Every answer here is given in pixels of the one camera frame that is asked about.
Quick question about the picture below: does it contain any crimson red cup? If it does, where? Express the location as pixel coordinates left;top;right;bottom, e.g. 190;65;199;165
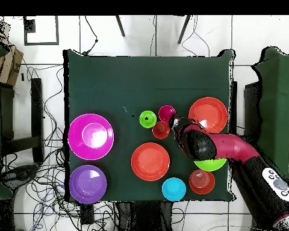
158;105;177;123

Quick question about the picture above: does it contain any orange cup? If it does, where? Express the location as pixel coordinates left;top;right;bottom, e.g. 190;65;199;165
152;121;171;140

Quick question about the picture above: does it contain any green cup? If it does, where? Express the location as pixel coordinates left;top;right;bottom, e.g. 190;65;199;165
138;110;158;129

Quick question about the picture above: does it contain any wide orange bowl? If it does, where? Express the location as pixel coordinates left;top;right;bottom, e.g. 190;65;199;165
131;142;170;182
188;96;229;134

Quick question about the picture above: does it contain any purple bowl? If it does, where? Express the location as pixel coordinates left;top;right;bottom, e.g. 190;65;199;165
69;164;108;205

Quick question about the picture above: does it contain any green bowl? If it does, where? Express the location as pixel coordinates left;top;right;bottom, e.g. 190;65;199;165
193;158;228;172

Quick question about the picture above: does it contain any dark green tablecloth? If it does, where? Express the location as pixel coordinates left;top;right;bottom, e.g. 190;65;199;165
63;49;235;203

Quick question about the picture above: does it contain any small deep orange bowl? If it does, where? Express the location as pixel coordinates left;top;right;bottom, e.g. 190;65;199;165
189;168;216;195

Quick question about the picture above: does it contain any small blue bowl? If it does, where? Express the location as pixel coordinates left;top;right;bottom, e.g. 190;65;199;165
161;177;187;202

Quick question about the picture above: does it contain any large pink bowl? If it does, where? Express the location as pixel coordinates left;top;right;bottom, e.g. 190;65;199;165
67;113;114;161

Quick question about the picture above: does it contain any black power box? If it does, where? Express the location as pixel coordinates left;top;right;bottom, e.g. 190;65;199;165
79;202;95;226

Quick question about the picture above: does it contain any cardboard box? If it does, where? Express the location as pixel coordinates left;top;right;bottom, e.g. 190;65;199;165
0;19;24;87

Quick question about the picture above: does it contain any black stand frame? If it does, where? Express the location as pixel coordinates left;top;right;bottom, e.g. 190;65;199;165
0;78;45;164
243;81;262;139

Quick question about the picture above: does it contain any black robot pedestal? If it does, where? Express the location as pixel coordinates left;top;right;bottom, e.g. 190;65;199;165
115;200;184;231

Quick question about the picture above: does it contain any black camera tripod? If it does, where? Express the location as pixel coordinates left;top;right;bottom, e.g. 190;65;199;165
114;15;193;45

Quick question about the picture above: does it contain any black cable with plug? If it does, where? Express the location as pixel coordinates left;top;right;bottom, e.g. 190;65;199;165
81;15;99;57

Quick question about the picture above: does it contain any tangle of black cables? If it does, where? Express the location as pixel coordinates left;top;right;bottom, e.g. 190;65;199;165
0;64;119;231

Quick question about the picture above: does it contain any grey pedestal leg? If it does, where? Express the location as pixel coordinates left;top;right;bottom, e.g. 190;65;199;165
1;164;40;191

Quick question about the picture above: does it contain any black square floor frame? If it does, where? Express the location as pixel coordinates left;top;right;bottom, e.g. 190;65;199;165
23;15;60;46

